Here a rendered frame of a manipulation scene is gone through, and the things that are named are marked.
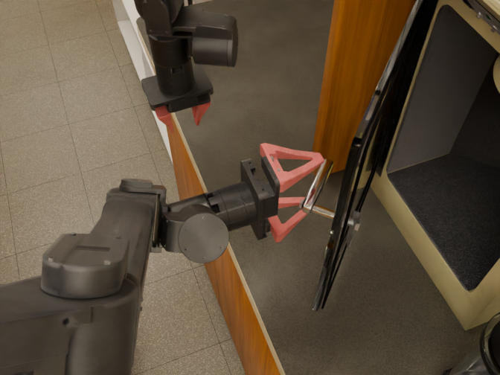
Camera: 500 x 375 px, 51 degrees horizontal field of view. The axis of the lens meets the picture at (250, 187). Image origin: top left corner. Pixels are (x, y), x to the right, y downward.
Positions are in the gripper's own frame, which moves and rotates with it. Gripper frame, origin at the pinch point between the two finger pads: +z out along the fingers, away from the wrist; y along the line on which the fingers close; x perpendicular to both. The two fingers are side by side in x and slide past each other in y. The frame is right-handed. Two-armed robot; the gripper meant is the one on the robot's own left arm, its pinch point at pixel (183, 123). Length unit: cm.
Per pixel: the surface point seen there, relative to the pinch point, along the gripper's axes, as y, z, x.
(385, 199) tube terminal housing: 31.7, 14.6, -19.1
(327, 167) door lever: 13.9, -10.1, -25.1
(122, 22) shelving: 9, 101, 178
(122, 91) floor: -3, 109, 137
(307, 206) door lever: 8.7, -10.1, -29.8
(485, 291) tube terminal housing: 32, 5, -44
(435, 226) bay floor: 33.8, 9.4, -29.9
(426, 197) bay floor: 35.7, 9.4, -24.3
